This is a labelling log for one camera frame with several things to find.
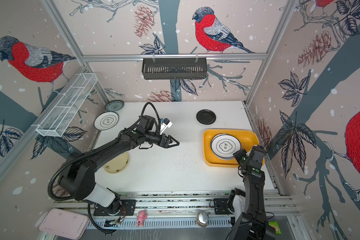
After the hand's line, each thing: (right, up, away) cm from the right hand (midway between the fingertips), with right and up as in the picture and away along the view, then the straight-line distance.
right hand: (237, 152), depth 83 cm
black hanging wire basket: (-38, +56, +23) cm, 71 cm away
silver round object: (-22, -24, -20) cm, 38 cm away
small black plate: (-13, +20, +30) cm, 38 cm away
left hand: (-35, +6, -6) cm, 36 cm away
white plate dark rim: (-90, +17, +27) cm, 95 cm away
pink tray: (-85, -29, -16) cm, 91 cm away
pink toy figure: (-50, -27, -14) cm, 59 cm away
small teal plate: (-88, +29, +38) cm, 101 cm away
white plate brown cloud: (-6, +2, +7) cm, 10 cm away
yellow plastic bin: (+12, +6, +14) cm, 20 cm away
